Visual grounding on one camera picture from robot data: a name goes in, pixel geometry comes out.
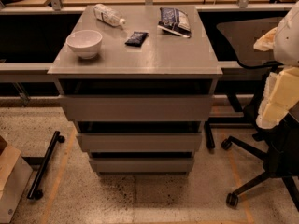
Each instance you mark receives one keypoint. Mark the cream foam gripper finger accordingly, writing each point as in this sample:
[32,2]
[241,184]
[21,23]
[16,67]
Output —
[281,93]

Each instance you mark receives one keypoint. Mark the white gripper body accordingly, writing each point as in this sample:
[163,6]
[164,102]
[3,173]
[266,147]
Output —
[287,40]

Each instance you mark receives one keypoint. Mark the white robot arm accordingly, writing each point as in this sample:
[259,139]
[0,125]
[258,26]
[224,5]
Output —
[286,47]

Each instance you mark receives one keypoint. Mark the grey top drawer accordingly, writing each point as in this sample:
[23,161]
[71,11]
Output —
[136,108]

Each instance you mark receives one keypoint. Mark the grey drawer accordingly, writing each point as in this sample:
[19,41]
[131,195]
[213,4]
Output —
[139,142]
[183,165]
[136,108]

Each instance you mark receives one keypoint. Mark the grey drawer cabinet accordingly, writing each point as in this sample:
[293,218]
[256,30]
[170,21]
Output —
[165,64]

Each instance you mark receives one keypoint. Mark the grey bottom drawer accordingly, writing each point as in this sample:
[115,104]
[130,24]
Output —
[183,165]

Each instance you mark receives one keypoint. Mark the grey middle drawer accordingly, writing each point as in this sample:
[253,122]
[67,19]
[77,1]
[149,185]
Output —
[139,142]

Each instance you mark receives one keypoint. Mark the black office chair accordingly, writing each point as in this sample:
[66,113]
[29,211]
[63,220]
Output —
[281,159]

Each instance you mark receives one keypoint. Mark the black table leg right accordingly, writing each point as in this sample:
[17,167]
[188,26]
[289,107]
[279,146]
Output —
[209,136]

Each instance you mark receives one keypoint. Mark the blue chip bag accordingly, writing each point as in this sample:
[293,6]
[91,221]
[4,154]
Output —
[175,22]

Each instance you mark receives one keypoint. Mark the small dark snack packet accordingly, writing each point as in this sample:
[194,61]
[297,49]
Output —
[136,39]

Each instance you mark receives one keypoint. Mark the clear plastic water bottle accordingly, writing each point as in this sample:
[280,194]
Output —
[108,15]

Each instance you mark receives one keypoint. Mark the white ceramic bowl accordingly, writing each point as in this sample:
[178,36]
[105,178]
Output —
[85,43]

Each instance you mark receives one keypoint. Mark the cardboard box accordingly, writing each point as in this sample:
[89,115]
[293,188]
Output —
[14,175]

